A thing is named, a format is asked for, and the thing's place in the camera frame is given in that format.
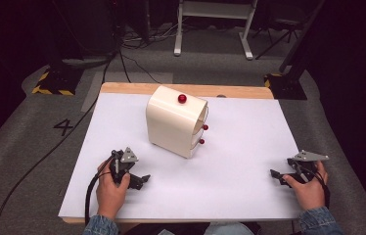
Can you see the white desk frame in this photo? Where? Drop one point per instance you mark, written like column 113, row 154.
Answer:
column 215, row 9

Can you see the black stand base striped tape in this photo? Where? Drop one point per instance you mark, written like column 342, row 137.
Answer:
column 57, row 81

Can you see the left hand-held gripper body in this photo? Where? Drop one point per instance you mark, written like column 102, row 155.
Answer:
column 122, row 166

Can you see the person's right hand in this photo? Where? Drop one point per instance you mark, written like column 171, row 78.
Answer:
column 308, row 194

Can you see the cream mini drawer cabinet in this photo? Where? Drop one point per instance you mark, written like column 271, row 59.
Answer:
column 171, row 124

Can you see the white table sheet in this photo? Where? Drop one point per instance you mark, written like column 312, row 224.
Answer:
column 236, row 182

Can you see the person's left hand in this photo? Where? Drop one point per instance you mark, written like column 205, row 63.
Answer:
column 111, row 196

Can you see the small drawer with red knob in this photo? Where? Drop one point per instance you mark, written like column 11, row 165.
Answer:
column 205, row 127
column 201, row 141

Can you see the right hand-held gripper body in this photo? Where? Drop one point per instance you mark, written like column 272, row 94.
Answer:
column 305, row 163

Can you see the black stand base with pole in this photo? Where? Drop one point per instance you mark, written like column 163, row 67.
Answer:
column 288, row 84

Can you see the black tripod stand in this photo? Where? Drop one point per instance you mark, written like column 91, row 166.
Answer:
column 279, row 32

